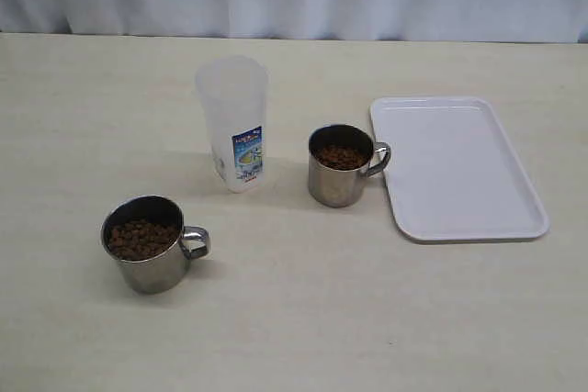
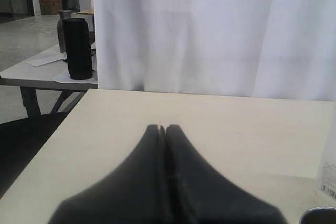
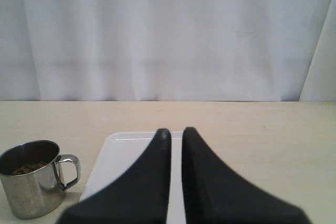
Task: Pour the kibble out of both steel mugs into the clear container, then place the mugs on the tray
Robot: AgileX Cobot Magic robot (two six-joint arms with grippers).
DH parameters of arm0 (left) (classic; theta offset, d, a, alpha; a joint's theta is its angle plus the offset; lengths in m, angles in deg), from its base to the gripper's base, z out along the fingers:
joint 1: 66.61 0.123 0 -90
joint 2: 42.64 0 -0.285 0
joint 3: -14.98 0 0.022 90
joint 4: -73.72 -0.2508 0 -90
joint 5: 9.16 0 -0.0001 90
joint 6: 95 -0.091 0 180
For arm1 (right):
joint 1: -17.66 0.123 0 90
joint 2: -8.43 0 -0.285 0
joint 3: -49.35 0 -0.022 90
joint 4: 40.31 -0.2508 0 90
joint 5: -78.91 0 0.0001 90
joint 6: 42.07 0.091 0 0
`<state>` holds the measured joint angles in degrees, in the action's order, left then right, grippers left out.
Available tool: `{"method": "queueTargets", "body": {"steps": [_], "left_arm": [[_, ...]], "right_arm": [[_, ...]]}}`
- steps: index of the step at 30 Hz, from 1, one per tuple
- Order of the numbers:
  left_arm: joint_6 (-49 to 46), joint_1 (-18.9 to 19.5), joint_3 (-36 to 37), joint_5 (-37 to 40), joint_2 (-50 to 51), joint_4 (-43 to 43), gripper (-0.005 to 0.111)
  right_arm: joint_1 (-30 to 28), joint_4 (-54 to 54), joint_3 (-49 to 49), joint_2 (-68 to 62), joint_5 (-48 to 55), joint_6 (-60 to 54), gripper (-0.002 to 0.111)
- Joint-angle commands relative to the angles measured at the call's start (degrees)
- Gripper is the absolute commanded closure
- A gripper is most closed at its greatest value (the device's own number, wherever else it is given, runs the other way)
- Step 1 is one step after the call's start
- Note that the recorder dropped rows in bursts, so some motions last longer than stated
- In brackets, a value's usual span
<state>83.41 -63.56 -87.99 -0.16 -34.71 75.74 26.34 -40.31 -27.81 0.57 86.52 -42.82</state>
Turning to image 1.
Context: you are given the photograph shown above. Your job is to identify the steel mug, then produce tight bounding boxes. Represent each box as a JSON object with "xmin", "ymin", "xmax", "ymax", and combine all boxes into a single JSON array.
[
  {"xmin": 308, "ymin": 124, "xmax": 391, "ymax": 208},
  {"xmin": 100, "ymin": 195, "xmax": 210, "ymax": 294}
]

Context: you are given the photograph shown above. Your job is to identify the clear plastic container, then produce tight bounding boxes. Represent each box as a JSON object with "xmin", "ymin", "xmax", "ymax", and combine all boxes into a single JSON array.
[{"xmin": 195, "ymin": 55, "xmax": 268, "ymax": 193}]

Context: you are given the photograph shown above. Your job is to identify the white plastic tray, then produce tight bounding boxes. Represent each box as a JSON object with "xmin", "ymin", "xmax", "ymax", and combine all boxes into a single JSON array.
[{"xmin": 369, "ymin": 96, "xmax": 549, "ymax": 242}]

